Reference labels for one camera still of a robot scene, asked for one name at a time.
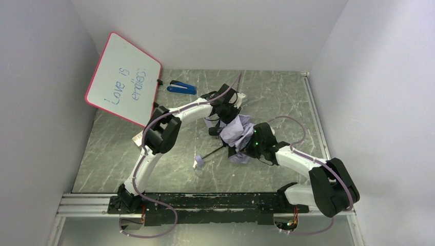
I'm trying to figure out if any black and lavender umbrella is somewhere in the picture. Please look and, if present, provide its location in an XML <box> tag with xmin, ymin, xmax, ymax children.
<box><xmin>193</xmin><ymin>114</ymin><xmax>254</xmax><ymax>169</ymax></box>

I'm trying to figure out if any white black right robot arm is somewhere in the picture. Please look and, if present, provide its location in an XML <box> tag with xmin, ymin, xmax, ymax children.
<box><xmin>244</xmin><ymin>122</ymin><xmax>360</xmax><ymax>218</ymax></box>

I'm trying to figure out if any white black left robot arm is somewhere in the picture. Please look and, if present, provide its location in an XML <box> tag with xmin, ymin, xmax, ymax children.
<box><xmin>117</xmin><ymin>84</ymin><xmax>246</xmax><ymax>213</ymax></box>

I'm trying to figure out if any blue stapler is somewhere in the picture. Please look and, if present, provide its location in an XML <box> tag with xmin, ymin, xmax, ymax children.
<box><xmin>167</xmin><ymin>80</ymin><xmax>197</xmax><ymax>95</ymax></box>

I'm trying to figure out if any small beige cardboard box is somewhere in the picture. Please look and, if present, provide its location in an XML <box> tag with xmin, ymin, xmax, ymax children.
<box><xmin>132</xmin><ymin>132</ymin><xmax>143</xmax><ymax>147</ymax></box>

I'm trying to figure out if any pink framed whiteboard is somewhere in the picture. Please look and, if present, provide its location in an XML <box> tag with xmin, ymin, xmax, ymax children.
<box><xmin>85</xmin><ymin>32</ymin><xmax>162</xmax><ymax>127</ymax></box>

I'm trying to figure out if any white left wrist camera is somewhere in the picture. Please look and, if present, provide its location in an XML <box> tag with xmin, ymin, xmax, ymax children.
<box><xmin>232</xmin><ymin>92</ymin><xmax>247</xmax><ymax>108</ymax></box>

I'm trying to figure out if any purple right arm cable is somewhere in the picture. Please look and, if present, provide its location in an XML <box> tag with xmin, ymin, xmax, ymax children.
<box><xmin>266</xmin><ymin>116</ymin><xmax>354</xmax><ymax>236</ymax></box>

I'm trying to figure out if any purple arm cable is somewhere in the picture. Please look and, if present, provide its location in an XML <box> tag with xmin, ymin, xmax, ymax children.
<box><xmin>118</xmin><ymin>71</ymin><xmax>243</xmax><ymax>238</ymax></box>
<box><xmin>266</xmin><ymin>116</ymin><xmax>354</xmax><ymax>236</ymax></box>

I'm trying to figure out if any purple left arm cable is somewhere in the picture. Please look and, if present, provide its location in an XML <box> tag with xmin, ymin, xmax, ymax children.
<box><xmin>118</xmin><ymin>71</ymin><xmax>243</xmax><ymax>238</ymax></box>

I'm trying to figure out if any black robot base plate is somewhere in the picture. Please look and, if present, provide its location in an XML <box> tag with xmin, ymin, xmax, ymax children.
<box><xmin>107</xmin><ymin>192</ymin><xmax>309</xmax><ymax>227</ymax></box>

